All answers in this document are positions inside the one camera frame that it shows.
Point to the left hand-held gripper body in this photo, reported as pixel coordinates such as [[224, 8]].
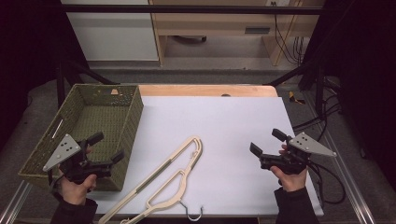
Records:
[[63, 151]]

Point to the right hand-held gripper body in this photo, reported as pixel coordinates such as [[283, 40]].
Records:
[[308, 145]]

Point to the green woven basket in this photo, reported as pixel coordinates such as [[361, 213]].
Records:
[[102, 121]]

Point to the person's right hand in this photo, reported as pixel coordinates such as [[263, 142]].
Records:
[[292, 182]]

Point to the person's left hand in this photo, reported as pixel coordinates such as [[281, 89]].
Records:
[[76, 191]]

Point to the white paper sheet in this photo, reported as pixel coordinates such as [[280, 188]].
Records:
[[224, 130]]

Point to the cream plastic clothes hanger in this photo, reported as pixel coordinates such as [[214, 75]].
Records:
[[148, 178]]

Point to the yellow and black tool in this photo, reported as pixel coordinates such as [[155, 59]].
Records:
[[292, 97]]

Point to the black metal stand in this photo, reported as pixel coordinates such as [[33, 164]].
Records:
[[60, 84], [319, 87]]

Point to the black curtain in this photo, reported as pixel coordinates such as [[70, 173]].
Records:
[[28, 46], [367, 77]]

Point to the white cabinet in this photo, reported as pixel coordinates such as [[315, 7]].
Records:
[[115, 37]]

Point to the light wooden desk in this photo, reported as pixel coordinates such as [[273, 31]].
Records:
[[218, 23]]

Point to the black horizontal bar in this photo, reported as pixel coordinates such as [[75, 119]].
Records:
[[186, 9]]

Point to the aluminium rail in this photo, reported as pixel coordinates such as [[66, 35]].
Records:
[[15, 203], [348, 174]]

